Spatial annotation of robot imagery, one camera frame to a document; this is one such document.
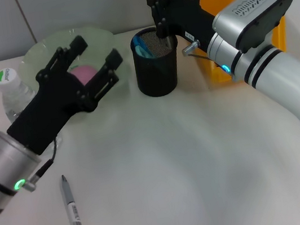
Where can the grey pen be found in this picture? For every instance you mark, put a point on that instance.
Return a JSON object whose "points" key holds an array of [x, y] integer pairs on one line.
{"points": [[75, 215]]}

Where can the black mesh pen cup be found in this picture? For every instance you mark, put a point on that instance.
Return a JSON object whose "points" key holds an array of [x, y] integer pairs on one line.
{"points": [[159, 79]]}

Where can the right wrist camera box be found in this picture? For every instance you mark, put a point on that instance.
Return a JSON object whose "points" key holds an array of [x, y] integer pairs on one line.
{"points": [[254, 13]]}

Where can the blue plastic scissors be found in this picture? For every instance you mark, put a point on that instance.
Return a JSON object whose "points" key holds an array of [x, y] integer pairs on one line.
{"points": [[141, 48]]}

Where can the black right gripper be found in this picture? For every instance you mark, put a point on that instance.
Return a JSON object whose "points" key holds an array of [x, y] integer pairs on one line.
{"points": [[192, 17]]}

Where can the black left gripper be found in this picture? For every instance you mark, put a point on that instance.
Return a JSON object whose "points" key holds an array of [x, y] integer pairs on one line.
{"points": [[51, 105]]}

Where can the clear green-label water bottle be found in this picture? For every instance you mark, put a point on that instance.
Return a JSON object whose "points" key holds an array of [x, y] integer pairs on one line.
{"points": [[8, 80]]}

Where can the green glass fruit bowl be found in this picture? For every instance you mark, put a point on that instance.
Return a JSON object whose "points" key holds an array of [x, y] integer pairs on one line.
{"points": [[98, 40]]}

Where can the pink peach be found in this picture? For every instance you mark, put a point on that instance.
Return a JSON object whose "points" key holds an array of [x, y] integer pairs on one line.
{"points": [[83, 73]]}

